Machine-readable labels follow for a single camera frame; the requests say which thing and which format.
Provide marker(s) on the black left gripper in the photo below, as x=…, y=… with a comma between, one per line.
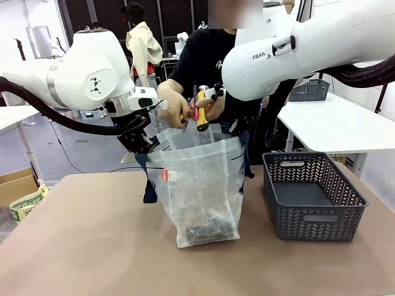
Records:
x=137, y=143

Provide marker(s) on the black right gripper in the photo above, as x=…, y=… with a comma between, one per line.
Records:
x=240, y=126

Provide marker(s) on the red pink small tool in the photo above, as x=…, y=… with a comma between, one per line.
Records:
x=194, y=112

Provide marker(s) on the grey metal tool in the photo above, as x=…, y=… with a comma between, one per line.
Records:
x=185, y=126

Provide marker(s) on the dark grey plastic basket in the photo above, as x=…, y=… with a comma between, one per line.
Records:
x=311, y=197
x=308, y=91

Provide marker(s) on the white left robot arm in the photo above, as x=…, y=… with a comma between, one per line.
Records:
x=86, y=77

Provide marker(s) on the person's right forearm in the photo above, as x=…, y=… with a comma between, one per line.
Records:
x=176, y=85

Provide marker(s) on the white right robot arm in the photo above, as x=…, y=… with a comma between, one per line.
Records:
x=308, y=46

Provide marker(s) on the black object inside bag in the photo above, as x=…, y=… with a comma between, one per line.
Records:
x=210, y=232

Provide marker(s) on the person's left hand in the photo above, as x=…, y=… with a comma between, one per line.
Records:
x=216, y=106

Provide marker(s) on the person's right hand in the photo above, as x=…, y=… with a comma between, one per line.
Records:
x=172, y=105

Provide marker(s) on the metal floor plate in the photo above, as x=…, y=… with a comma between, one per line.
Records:
x=128, y=158

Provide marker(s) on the white box on floor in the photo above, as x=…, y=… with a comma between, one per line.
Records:
x=91, y=114

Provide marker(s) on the person in black t-shirt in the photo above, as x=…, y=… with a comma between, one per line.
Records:
x=203, y=58

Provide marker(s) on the mannequin in cream hoodie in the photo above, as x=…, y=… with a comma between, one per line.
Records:
x=142, y=46

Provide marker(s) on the white side table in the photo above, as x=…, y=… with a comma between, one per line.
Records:
x=339, y=129

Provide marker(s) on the small white background robot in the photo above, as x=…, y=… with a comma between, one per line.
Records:
x=181, y=43

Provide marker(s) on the white desk with leg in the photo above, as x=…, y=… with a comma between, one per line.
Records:
x=15, y=117

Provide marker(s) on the green printed carton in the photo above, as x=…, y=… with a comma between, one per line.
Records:
x=27, y=205

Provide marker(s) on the brown cardboard box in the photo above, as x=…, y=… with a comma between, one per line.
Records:
x=15, y=185

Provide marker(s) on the black tripod stand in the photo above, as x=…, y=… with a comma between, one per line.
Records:
x=381, y=98

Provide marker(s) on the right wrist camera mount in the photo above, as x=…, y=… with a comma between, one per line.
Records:
x=216, y=91

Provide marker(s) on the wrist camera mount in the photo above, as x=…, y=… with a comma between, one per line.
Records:
x=162, y=105
x=216, y=91

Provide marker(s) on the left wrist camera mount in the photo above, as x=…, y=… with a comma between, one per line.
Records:
x=162, y=105

